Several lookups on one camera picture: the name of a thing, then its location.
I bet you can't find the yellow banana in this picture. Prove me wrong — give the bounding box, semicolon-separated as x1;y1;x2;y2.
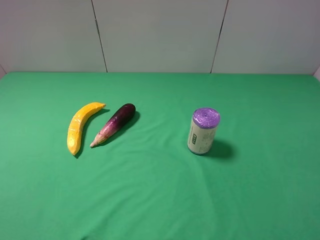
67;102;106;156

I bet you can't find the purple eggplant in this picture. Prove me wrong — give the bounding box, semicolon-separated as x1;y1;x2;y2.
90;103;136;148

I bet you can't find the purple trash bag roll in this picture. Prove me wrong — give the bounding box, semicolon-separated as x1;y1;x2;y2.
187;107;221;155

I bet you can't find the green tablecloth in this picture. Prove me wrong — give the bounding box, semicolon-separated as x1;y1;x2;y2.
0;72;320;240

